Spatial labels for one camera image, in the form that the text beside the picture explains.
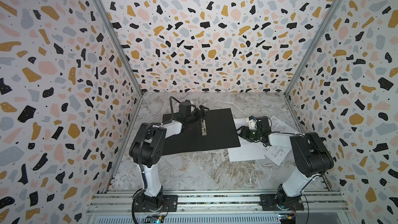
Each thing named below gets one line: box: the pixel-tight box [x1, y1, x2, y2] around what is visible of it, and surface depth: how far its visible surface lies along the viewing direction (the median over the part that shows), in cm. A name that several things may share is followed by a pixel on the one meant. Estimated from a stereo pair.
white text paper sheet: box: [227, 117, 266, 163], surface depth 94 cm
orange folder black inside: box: [162, 108, 241, 156], surface depth 99 cm
